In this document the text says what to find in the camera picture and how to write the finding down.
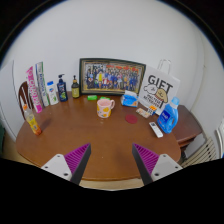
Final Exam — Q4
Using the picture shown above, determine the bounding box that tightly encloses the dark bottle with yellow label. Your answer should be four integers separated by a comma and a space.
71, 75, 81, 99

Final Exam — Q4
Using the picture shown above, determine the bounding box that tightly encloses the pink mug with yellow fruit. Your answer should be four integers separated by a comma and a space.
96, 98, 116, 119

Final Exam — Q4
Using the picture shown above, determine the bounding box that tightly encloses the white remote control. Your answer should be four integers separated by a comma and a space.
148, 121, 164, 139

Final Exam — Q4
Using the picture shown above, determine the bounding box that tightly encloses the white radiator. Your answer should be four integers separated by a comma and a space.
181, 135, 218, 168

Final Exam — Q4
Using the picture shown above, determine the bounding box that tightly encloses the white printed gift bag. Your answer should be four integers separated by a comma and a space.
137, 59, 181, 116

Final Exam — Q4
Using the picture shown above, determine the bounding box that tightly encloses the orange-capped juice bottle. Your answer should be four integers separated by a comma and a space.
22, 103, 43, 136

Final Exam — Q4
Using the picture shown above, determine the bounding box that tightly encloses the tall pink printed box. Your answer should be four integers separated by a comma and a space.
25, 65, 44, 114

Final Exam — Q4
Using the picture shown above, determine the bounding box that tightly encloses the colourful puzzle cube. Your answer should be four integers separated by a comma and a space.
147, 105, 158, 116

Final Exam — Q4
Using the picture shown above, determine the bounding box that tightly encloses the blue tissue pack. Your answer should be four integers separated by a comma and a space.
120, 90, 139, 108

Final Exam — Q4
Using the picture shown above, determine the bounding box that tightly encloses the white shampoo bottle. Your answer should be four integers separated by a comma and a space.
46, 80, 60, 106

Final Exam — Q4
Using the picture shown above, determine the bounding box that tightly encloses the white flat board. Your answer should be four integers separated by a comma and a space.
0, 59, 18, 142

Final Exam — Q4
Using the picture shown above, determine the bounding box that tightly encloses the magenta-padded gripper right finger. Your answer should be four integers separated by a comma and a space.
131, 143, 184, 186

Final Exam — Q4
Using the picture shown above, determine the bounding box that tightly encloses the brown wooden side table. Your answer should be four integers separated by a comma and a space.
171, 104, 203, 149

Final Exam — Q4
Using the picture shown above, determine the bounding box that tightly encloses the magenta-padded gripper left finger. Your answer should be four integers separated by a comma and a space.
40, 143, 92, 186

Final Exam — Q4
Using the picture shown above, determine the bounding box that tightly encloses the tall white printed box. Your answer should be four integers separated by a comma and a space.
35, 61, 51, 108

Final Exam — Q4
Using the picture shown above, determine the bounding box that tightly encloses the dark blue pump bottle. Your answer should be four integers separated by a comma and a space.
56, 73, 69, 103

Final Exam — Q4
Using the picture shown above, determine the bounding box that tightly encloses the blue detergent bottle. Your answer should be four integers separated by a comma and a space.
156, 96, 181, 135

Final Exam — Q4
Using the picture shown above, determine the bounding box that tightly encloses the framed group picture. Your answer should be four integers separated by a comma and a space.
78, 58, 147, 97

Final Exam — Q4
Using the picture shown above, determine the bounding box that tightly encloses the brown wooden chair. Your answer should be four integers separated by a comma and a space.
17, 80, 34, 113

